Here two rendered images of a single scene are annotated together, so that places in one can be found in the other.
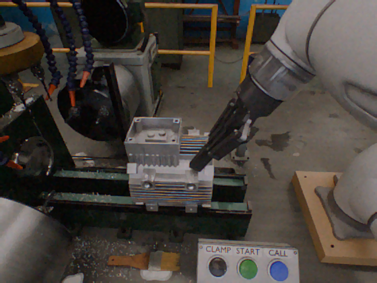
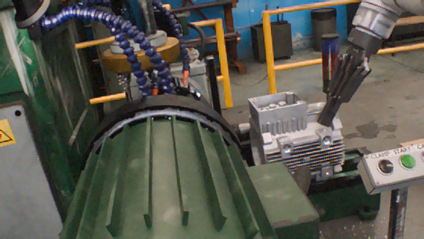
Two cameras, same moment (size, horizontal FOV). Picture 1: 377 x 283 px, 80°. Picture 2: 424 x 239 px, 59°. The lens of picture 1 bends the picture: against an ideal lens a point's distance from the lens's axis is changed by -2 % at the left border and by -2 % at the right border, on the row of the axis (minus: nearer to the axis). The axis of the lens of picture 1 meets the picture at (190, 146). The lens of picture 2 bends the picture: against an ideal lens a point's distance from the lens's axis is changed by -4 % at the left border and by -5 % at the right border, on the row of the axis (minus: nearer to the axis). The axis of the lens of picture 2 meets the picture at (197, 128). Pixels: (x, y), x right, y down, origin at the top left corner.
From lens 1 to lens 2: 59 cm
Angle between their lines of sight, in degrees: 19
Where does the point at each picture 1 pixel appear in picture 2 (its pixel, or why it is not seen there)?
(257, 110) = (369, 48)
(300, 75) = (391, 16)
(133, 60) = (194, 70)
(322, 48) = not seen: outside the picture
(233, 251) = (392, 153)
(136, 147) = (269, 115)
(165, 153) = (295, 116)
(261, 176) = not seen: hidden behind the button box
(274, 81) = (376, 23)
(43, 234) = not seen: hidden behind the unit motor
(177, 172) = (307, 135)
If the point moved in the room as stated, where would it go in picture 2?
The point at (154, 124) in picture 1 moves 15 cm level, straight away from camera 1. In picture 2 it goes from (267, 102) to (241, 88)
